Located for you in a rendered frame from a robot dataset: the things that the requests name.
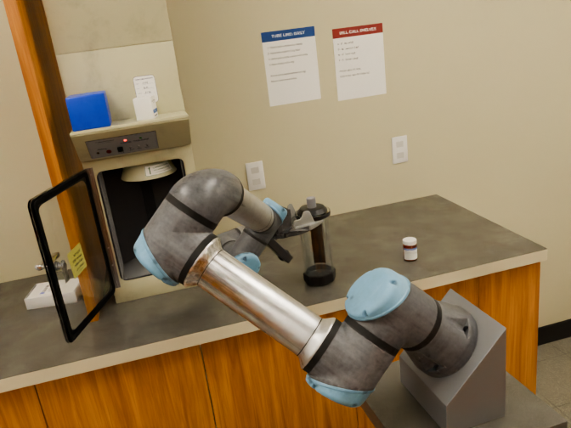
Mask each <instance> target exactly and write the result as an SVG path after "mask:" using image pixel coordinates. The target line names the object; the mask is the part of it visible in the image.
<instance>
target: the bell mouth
mask: <svg viewBox="0 0 571 428"><path fill-rule="evenodd" d="M176 170H177V168H176V166H175V165H174V164H173V163H172V161H171V160H163V161H158V162H153V163H148V164H143V165H137V166H128V167H123V171H122V177H121V180H123V181H126V182H140V181H147V180H152V179H157V178H160V177H165V176H167V175H170V174H172V173H174V172H175V171H176Z"/></svg>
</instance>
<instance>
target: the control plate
mask: <svg viewBox="0 0 571 428"><path fill-rule="evenodd" d="M139 137H142V138H141V139H139ZM124 139H127V141H126V142H125V141H123V140H124ZM85 143H86V145H87V147H88V152H89V154H90V156H91V158H92V159H96V158H101V157H107V156H113V155H122V154H127V153H132V152H138V151H143V150H148V149H158V148H159V146H158V141H157V136H156V131H151V132H141V133H135V134H130V135H124V136H119V137H113V138H103V139H98V140H92V141H87V142H85ZM146 144H149V145H148V146H146ZM138 145H140V147H138ZM130 146H131V147H132V148H131V149H129V148H128V147H130ZM117 147H123V150H124V151H123V152H118V150H117ZM107 150H111V153H109V154H108V153H106V151H107ZM97 152H99V153H100V154H98V155H97V154H96V153H97Z"/></svg>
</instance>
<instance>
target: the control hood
mask: <svg viewBox="0 0 571 428"><path fill-rule="evenodd" d="M151 131H156V136H157V141H158V146H159V148H158V149H167V148H172V147H178V146H183V145H189V144H191V137H190V128H189V116H188V114H187V113H186V112H185V111H184V110H181V111H176V112H170V113H165V114H159V115H158V116H157V117H156V118H155V119H149V120H142V121H137V118H131V119H126V120H119V121H113V122H112V123H111V125H110V127H101V128H94V129H89V130H83V131H78V132H73V130H72V131H71V133H70V137H71V141H72V143H73V144H74V147H75V149H76V152H77V154H78V157H79V159H80V161H81V162H86V161H96V160H101V159H106V158H111V157H117V156H122V155H131V154H137V153H142V152H147V151H152V150H158V149H148V150H143V151H138V152H132V153H127V154H122V155H113V156H107V157H101V158H96V159H92V158H91V156H90V154H89V152H88V147H87V145H86V143H85V142H87V141H92V140H98V139H103V138H113V137H119V136H124V135H130V134H135V133H141V132H151Z"/></svg>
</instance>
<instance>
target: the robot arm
mask: <svg viewBox="0 0 571 428"><path fill-rule="evenodd" d="M295 212H296V211H295V209H294V207H293V205H292V204H289V205H288V206H287V208H285V207H284V206H280V205H279V204H277V203H276V202H274V201H273V200H271V199H270V198H265V199H264V200H263V201H261V200H260V199H259V198H257V197H256V196H255V195H253V194H251V193H250V192H249V191H247V190H246V189H244V187H243V184H242V182H241V180H240V179H239V178H238V177H237V176H235V175H234V174H232V173H231V172H228V171H225V170H222V169H215V168H213V169H204V170H199V171H197V172H192V173H190V174H189V175H186V176H185V177H183V178H181V179H180V180H178V181H177V182H176V183H175V184H174V185H173V186H172V188H171V189H170V191H169V193H168V194H167V196H166V198H165V199H164V200H163V201H162V203H161V204H160V206H159V207H158V209H157V210H156V212H155V214H154V215H153V217H152V218H151V219H150V221H149V222H148V223H147V225H146V226H145V228H143V229H142V231H141V235H140V236H139V237H138V239H137V241H136V242H135V244H134V247H133V251H134V254H135V256H136V257H137V259H138V260H139V262H140V263H141V264H142V265H143V266H144V267H145V268H146V269H147V270H148V271H149V272H150V273H151V274H153V275H154V276H155V277H156V278H158V279H160V280H161V281H162V282H163V283H165V284H168V285H170V286H176V285H177V284H179V283H180V284H182V285H184V286H185V287H187V286H192V285H197V286H199V287H201V288H202V289H203V290H204V291H206V292H207V293H209V294H210V295H211V296H213V297H215V298H216V299H218V300H219V301H220V302H222V303H223V304H224V305H226V306H227V307H229V308H230V309H232V310H233V311H234V312H236V313H238V314H239V315H240V316H241V317H242V318H244V319H246V320H247V321H249V322H250V323H251V324H253V325H255V326H256V327H257V328H259V329H260V330H261V331H262V332H264V333H265V334H267V335H269V336H270V337H272V338H273V339H274V340H276V341H278V342H279V343H280V344H281V345H282V346H284V347H286V348H287V349H288V350H290V351H291V352H293V353H295V354H296V355H297V356H298V358H299V362H300V366H301V369H303V370H304V371H306V372H307V374H306V376H307V377H306V381H307V383H308V384H309V385H310V386H311V387H312V388H314V389H315V390H316V391H317V392H318V393H319V394H321V395H323V396H324V397H327V398H329V399H330V400H331V401H333V402H336V403H339V404H341V405H343V406H347V407H350V408H357V407H359V406H361V405H362V404H363V403H364V402H365V400H366V399H367V397H368V396H369V395H370V394H371V393H372V392H373V391H374V390H375V387H376V385H377V383H378V382H379V380H380V379H381V377H382V376H383V375H384V373H385V372H386V370H387V368H388V367H389V365H390V364H391V362H392V361H393V360H394V358H395V357H396V355H397V354H398V352H399V350H400V349H401V348H403V349H404V350H405V352H406V353H407V354H408V356H409V357H410V359H411V360H412V362H413V363H414V365H415V366H416V367H417V368H418V369H419V370H421V371H422V372H424V373H425V374H427V375H430V376H432V377H436V378H442V377H446V376H449V375H452V374H454V373H455V372H457V371H458V370H460V369H461V368H462V367H463V366H464V365H465V364H466V363H467V362H468V360H469V359H470V357H471V356H472V354H473V352H474V350H475V347H476V345H477V340H478V327H477V324H476V321H475V319H474V318H473V316H472V315H471V314H470V313H469V312H468V311H466V310H465V309H464V308H462V307H460V306H457V305H456V304H452V303H448V302H444V301H437V300H435V299H434V298H432V297H431V296H430V295H428V294H427V293H426V292H424V291H423V290H421V289H420V288H418V287H417V286H415V285H414V284H412V283H411V282H410V281H409V280H408V279H407V278H406V277H405V276H403V275H401V274H398V273H396V272H394V271H393V270H392V269H389V268H384V267H380V268H376V269H374V270H372V271H369V272H367V273H365V274H363V275H362V276H361V277H360V278H358V279H357V280H356V281H355V283H354V284H353V285H352V287H351V288H350V290H349V291H348V294H347V300H346V301H345V309H346V311H347V313H348V316H347V317H346V318H345V320H344V321H343V322H341V321H339V320H338V319H336V318H321V317H320V316H318V315H317V314H316V313H314V312H312V311H311V310H309V309H308V308H306V307H305V306H304V305H303V304H301V303H300V302H298V301H296V300H295V299H294V298H292V297H291V296H289V295H287V294H286V293H285V292H284V291H283V290H281V289H279V288H278V287H276V286H275V285H273V284H272V283H270V282H269V281H268V280H266V279H265V278H263V277H262V276H261V275H259V274H258V272H259V270H260V266H261V263H260V261H259V259H258V258H259V257H260V255H261V254H262V252H263V250H264V249H265V247H266V246H267V247H268V248H269V249H270V250H272V251H273V252H274V253H275V254H276V255H277V257H278V258H279V259H280V260H281V261H285V262H287V263H289V262H290V261H291V260H292V258H293V256H292V255H291V254H290V252H289V251H288V250H287V249H284V248H283V247H282V246H281V245H280V244H279V243H277V242H276V241H275V240H274V239H284V238H288V237H291V236H297V235H299V234H304V233H306V232H308V231H309V230H312V229H314V228H316V227H318V226H319V225H320V224H321V223H322V222H323V221H324V219H323V220H320V221H316V222H315V221H314V219H313V217H312V215H311V213H310V211H304V212H303V213H302V217H301V218H300V219H298V220H297V219H296V218H295ZM223 217H228V218H230V219H232V220H234V221H236V222H238V223H239V224H241V225H242V226H240V227H238V228H233V229H231V230H229V231H226V232H224V233H221V234H218V235H215V234H213V231H214V230H215V228H216V227H217V225H218V223H219V222H220V221H221V219H222V218H223ZM291 225H293V226H294V228H292V227H291Z"/></svg>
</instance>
